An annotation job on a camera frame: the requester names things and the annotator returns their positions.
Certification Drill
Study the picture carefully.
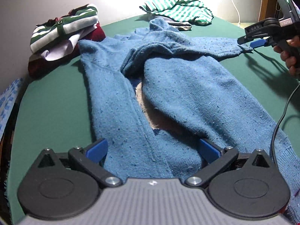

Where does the blue knit sweater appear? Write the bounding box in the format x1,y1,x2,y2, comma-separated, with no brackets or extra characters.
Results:
78,16,300,223

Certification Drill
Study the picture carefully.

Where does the person's right hand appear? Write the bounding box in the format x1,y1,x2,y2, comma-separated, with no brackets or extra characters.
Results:
274,36,299,78

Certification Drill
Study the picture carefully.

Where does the grey garment under striped shirt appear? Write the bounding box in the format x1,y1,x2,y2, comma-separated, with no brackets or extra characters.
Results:
162,17,192,31

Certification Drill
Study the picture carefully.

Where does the teal white striped shirt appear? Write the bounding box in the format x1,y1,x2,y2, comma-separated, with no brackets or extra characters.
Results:
140,0,214,26

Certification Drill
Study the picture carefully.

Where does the blue patterned white cloth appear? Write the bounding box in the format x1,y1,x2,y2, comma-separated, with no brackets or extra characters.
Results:
0,78,23,138

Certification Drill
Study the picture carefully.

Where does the white folded garment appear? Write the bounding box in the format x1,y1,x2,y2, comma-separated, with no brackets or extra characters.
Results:
40,22,98,62

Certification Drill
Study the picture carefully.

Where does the green white striped polo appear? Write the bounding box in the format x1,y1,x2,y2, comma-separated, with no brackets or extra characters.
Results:
30,4,98,54

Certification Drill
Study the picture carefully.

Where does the white wall cable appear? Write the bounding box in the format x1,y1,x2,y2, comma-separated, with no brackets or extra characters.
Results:
229,0,242,25

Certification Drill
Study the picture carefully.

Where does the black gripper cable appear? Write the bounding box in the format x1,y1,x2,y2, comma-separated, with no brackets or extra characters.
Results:
271,82,300,167

